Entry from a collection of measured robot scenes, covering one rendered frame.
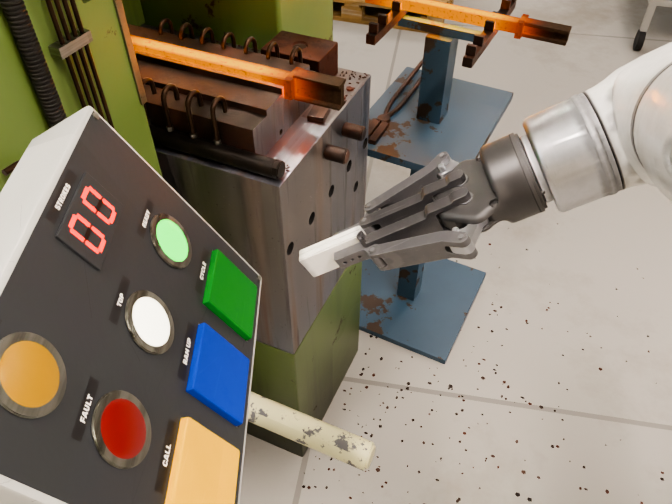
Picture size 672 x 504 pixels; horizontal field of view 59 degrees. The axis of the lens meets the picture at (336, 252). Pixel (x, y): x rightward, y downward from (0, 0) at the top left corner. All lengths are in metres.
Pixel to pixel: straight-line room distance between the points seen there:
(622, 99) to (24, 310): 0.46
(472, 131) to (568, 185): 0.98
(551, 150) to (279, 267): 0.64
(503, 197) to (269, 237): 0.57
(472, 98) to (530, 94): 1.48
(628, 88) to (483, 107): 1.09
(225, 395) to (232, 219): 0.50
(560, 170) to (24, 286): 0.41
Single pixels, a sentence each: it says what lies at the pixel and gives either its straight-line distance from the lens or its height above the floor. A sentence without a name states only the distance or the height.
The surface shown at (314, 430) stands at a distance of 0.97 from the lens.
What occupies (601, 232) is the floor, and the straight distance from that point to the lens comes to 2.38.
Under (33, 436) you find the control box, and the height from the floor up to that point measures 1.15.
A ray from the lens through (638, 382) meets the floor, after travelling 1.98.
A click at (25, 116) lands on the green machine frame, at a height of 1.12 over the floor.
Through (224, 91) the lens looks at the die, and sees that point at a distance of 1.02.
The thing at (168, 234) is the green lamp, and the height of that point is 1.10.
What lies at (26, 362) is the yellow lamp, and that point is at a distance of 0.44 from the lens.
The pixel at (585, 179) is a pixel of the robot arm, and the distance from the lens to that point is 0.52.
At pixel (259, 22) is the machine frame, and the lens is 1.29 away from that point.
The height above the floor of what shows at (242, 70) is 1.01.
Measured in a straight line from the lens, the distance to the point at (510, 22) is 1.36.
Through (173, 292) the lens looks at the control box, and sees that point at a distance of 0.58.
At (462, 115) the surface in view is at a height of 0.68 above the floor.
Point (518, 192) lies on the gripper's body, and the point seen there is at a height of 1.18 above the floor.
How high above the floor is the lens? 1.50
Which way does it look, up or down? 45 degrees down
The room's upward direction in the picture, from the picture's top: straight up
